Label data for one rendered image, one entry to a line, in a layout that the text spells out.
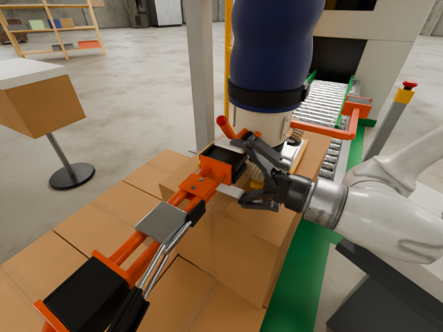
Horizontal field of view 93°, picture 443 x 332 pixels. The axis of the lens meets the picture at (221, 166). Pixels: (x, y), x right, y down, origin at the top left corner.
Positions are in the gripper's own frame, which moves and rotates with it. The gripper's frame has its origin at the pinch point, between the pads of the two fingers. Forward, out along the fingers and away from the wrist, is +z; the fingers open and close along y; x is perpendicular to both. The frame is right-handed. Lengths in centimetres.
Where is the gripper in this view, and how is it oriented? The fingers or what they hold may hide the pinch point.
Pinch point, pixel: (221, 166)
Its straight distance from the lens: 50.8
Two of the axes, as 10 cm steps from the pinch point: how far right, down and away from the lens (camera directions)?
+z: -8.7, -3.1, 3.9
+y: 0.0, 7.9, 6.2
